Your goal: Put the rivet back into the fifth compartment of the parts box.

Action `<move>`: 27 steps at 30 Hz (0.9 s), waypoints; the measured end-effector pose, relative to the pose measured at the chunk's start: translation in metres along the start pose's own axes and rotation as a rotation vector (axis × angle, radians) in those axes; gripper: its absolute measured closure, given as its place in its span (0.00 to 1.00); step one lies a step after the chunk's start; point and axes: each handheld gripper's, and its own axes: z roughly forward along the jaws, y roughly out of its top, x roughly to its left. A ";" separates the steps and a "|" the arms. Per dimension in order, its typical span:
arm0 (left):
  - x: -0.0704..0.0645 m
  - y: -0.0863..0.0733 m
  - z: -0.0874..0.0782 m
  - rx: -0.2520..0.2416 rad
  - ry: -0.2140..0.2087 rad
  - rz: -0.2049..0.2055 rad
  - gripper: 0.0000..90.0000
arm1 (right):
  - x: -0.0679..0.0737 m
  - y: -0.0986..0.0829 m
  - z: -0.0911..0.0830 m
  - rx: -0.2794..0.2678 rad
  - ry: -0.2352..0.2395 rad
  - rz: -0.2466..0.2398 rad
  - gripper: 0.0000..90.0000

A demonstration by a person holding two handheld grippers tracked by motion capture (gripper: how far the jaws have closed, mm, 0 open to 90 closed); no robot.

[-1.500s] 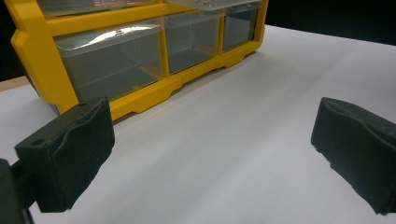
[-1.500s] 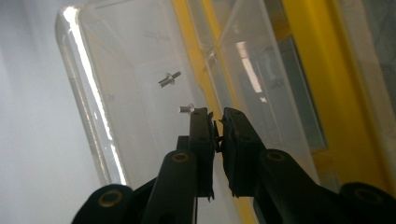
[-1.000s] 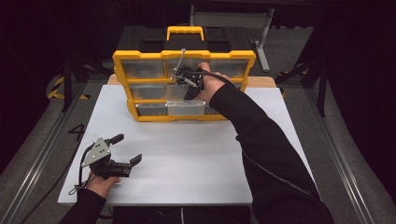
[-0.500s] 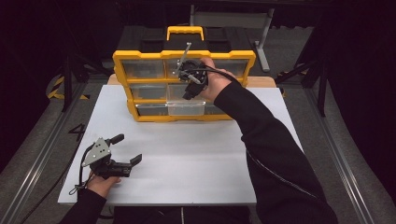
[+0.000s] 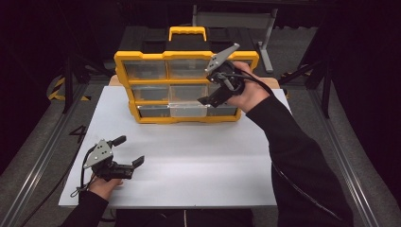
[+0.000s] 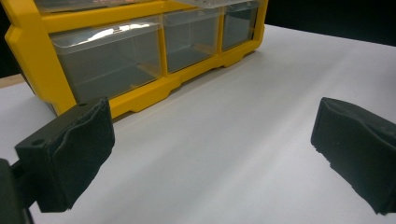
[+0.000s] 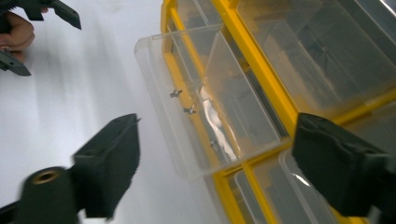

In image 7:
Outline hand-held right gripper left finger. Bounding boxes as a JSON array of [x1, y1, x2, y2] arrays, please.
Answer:
[[72, 113, 142, 220]]

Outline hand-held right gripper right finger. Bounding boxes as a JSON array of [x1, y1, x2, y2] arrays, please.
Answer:
[[291, 112, 396, 218]]

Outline clear plastic drawer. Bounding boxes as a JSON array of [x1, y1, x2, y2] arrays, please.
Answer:
[[134, 23, 292, 182]]

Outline yellow black organizer case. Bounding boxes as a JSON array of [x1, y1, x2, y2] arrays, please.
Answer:
[[160, 0, 396, 224]]

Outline set of closed clear drawers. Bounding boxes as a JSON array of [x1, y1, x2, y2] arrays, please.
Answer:
[[174, 0, 396, 224]]

